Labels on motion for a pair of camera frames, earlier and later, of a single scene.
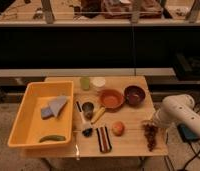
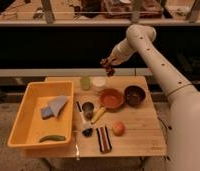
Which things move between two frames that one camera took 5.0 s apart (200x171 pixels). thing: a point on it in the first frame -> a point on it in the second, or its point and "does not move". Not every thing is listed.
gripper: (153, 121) -> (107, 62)
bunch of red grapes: (150, 133) -> (110, 70)
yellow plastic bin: (28, 125) does not move
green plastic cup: (85, 82) does not move
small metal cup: (88, 108) does not move
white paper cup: (98, 84) does not move
